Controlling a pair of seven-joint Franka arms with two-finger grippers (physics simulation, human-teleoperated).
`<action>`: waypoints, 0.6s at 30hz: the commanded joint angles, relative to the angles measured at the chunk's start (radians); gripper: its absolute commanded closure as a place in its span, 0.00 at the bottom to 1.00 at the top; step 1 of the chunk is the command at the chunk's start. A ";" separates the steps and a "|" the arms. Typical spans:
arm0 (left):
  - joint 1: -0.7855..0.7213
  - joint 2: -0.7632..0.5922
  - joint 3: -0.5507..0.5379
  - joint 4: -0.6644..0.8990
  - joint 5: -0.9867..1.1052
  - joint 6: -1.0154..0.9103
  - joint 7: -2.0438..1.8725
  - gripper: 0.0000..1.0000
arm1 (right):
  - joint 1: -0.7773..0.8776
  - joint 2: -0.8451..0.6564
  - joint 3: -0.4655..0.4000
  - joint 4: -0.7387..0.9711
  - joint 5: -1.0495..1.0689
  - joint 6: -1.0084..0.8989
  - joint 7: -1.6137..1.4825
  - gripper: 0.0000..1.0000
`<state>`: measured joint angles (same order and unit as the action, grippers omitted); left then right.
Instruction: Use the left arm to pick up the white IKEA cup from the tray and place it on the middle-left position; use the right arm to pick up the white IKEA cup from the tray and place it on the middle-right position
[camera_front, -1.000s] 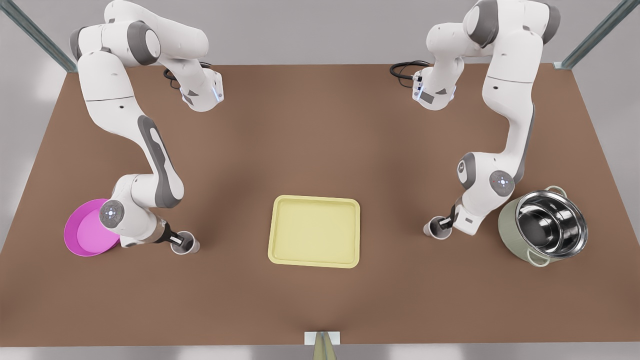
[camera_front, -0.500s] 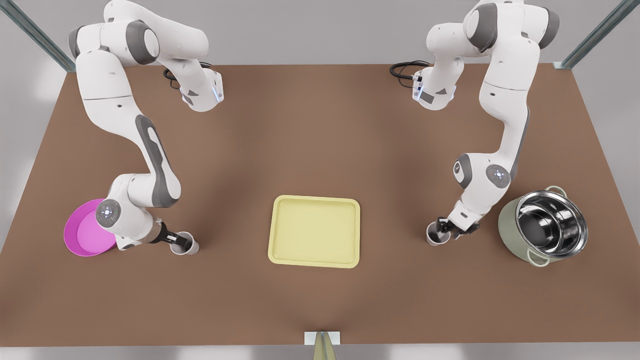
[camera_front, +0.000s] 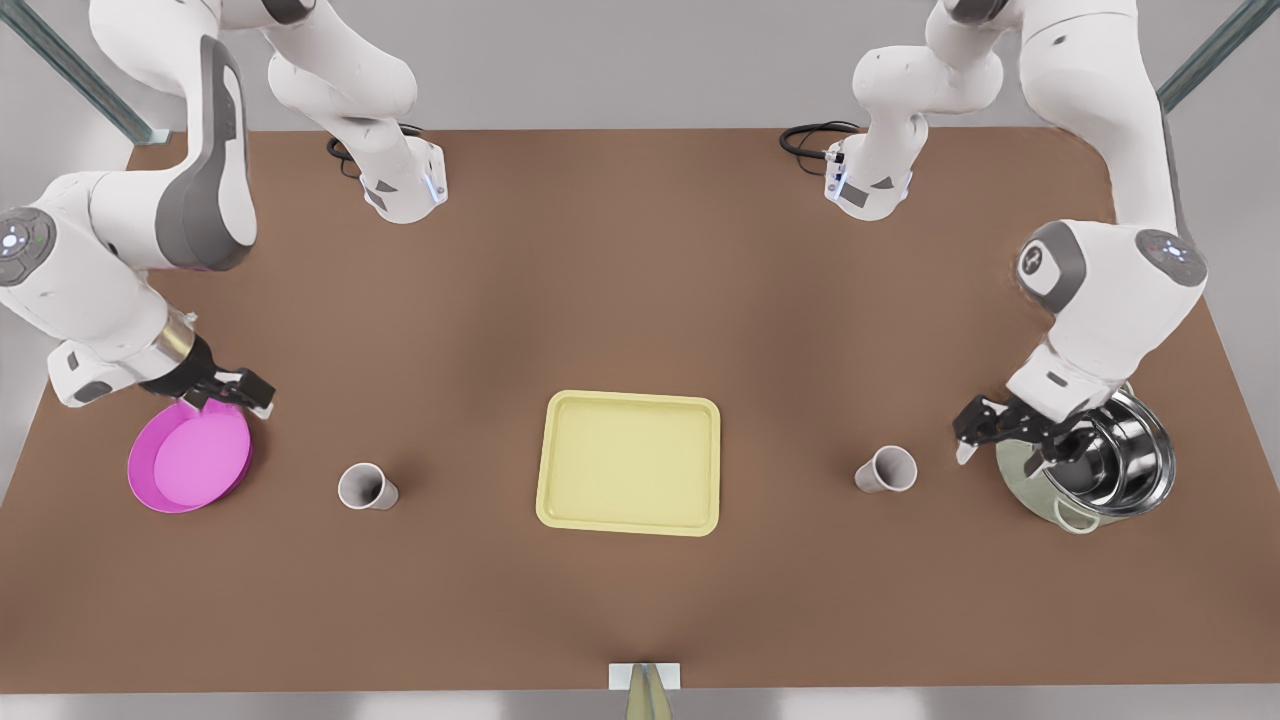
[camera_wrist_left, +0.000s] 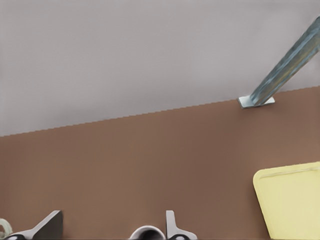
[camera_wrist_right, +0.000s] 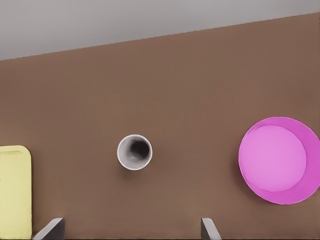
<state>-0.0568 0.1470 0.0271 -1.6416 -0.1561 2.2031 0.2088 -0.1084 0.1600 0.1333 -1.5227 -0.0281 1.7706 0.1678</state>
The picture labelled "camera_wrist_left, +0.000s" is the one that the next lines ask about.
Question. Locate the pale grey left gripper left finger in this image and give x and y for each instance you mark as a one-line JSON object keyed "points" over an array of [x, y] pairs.
{"points": [[48, 226]]}

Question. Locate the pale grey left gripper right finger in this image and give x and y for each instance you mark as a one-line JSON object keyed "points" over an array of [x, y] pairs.
{"points": [[171, 225]]}

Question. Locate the white IKEA cup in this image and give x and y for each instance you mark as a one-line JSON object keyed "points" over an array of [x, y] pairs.
{"points": [[147, 233], [5, 227]]}

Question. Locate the yellow plastic tray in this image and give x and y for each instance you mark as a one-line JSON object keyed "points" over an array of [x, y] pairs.
{"points": [[292, 202]]}

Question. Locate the silver frame post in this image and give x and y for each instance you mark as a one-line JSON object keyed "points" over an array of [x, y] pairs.
{"points": [[285, 65]]}

